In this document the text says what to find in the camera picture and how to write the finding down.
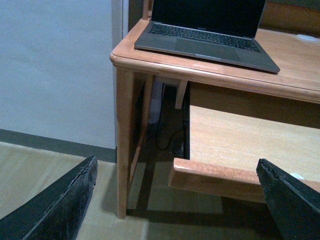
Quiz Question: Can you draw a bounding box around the black floor cable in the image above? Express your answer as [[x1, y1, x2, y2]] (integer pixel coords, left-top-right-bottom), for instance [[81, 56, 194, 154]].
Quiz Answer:
[[155, 83, 187, 152]]

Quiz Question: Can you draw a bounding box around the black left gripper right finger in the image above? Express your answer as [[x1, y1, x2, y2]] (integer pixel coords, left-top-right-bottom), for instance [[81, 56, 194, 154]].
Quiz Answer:
[[256, 158, 320, 240]]

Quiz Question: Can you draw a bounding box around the grey open laptop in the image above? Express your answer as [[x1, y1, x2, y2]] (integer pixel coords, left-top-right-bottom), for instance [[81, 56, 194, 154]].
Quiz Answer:
[[134, 0, 280, 74]]

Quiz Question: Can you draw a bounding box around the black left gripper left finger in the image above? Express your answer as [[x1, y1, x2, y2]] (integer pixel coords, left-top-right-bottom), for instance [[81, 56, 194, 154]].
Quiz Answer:
[[0, 155, 98, 240]]

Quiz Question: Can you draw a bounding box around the wooden pull-out keyboard tray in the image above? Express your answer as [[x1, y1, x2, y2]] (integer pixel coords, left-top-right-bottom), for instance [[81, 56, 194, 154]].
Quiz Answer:
[[168, 106, 320, 203]]

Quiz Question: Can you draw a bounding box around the wooden desk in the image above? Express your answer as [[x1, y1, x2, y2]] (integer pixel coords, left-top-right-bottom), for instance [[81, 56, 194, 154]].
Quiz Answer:
[[110, 2, 320, 219]]

